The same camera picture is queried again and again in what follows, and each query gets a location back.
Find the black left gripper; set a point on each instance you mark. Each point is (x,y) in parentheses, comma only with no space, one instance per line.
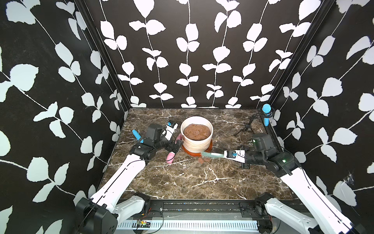
(170,147)

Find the white ceramic pot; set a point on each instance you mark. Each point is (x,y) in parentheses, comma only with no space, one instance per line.
(192,145)

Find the mint green scrub brush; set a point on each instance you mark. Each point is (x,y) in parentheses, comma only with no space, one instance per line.
(213,155)

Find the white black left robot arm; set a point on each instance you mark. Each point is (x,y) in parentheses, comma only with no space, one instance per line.
(102,212)

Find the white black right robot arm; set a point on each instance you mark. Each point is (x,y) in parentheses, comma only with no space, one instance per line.
(325,217)

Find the brown mud clay filling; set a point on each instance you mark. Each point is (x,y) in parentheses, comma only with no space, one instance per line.
(197,132)

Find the pink toy microphone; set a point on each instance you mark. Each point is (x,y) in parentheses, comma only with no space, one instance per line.
(171,155)

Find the orange terracotta saucer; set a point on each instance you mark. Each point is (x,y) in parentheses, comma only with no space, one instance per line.
(208,150)

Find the blue toy microphone on table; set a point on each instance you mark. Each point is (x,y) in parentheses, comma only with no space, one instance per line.
(138,137)

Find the small circuit board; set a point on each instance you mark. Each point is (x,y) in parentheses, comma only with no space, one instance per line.
(142,224)

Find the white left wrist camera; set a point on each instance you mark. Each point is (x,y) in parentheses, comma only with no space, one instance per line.
(171,126)

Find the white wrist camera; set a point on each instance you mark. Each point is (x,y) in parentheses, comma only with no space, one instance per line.
(235,155)
(171,126)

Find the black front rail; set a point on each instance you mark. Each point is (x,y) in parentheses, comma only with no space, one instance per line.
(244,208)

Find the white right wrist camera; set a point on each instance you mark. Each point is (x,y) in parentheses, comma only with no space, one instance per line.
(235,155)

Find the white slotted cable duct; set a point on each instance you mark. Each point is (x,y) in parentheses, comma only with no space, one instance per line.
(193,225)

